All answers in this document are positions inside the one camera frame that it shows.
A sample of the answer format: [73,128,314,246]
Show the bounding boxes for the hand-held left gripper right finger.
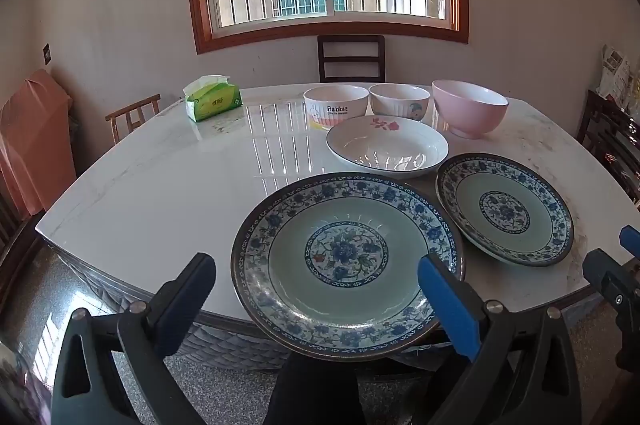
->
[417,253,583,425]

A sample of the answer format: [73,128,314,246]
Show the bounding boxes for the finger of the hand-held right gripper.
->
[619,225,640,256]
[582,248,640,306]

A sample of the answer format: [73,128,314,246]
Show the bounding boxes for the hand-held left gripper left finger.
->
[52,252,217,425]

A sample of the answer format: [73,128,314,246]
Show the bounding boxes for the small blue floral plate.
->
[436,153,575,267]

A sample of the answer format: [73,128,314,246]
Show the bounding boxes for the large blue floral plate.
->
[231,172,466,362]

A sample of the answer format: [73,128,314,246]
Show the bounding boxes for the white plate with pink flower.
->
[326,115,450,178]

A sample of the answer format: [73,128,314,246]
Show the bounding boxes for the pink bowl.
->
[432,79,509,140]

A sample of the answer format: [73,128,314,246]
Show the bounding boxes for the dark wooden cabinet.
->
[575,90,640,208]

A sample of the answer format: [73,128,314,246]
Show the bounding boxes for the person's leg in dark trousers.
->
[263,349,368,425]

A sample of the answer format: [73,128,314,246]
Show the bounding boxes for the stack of newspapers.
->
[597,45,640,110]

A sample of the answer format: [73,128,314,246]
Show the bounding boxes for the white ribbed bowl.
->
[369,83,431,124]

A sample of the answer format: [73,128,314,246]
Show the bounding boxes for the green tissue pack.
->
[182,75,244,122]

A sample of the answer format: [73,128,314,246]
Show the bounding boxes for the light wooden chair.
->
[105,94,162,146]

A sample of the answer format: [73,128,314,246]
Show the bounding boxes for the white bowl with black lettering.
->
[303,85,371,133]

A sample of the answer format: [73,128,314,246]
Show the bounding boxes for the orange cloth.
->
[0,69,77,216]

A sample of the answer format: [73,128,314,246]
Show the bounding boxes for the dark wooden chair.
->
[317,35,386,83]

